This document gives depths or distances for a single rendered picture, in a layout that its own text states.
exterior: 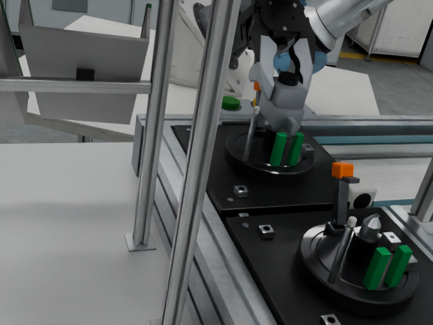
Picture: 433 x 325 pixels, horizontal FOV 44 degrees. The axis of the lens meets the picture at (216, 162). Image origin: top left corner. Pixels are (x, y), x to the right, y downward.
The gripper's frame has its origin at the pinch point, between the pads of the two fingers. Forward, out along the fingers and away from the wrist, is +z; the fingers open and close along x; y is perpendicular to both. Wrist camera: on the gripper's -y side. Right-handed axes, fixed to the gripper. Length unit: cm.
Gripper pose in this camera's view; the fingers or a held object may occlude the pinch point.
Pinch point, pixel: (287, 91)
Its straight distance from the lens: 79.1
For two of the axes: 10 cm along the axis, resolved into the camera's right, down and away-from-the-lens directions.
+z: 0.7, 9.9, -1.3
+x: -9.4, 0.2, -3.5
